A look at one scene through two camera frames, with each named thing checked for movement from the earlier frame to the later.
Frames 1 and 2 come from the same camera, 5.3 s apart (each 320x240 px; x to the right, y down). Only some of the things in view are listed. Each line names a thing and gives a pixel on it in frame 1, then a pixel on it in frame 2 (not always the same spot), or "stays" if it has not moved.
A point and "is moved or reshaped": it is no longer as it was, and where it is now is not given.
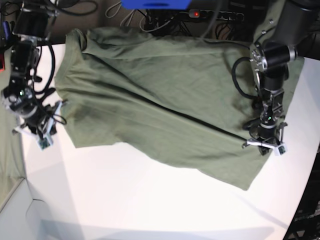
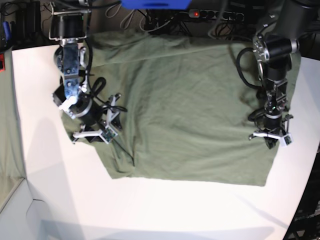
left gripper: x=36 y=118 → x=94 y=117
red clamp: x=2 y=62 stays
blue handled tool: x=7 y=30 stays
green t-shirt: x=171 y=98 is moved or reshaped
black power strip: x=231 y=16 stays
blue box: x=155 y=4 stays
